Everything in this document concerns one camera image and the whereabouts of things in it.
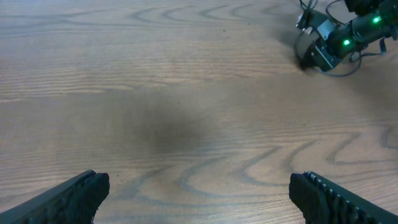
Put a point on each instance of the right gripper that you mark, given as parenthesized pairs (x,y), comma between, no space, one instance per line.
(317,53)

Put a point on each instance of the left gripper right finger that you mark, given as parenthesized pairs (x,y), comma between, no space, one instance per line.
(321,201)

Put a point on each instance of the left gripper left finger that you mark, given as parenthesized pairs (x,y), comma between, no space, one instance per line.
(73,201)

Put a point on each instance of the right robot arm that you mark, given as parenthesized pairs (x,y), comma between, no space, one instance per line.
(376,20)

